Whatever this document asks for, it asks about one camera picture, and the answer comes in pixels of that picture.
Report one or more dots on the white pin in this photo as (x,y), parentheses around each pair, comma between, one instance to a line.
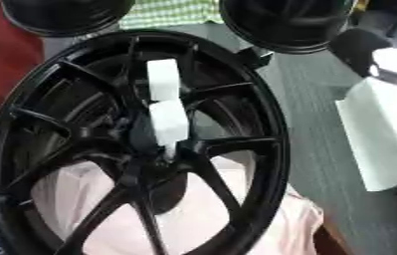
(162,79)
(168,124)

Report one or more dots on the black spoked wheel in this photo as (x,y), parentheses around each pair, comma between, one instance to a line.
(248,99)

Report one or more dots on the black round wheel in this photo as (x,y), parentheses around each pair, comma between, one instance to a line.
(68,16)
(288,23)

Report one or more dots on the pink cloth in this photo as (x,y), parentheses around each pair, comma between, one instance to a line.
(195,219)

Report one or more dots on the green white checked cloth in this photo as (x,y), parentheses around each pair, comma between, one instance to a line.
(169,11)

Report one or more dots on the white box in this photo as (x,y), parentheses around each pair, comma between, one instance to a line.
(381,132)

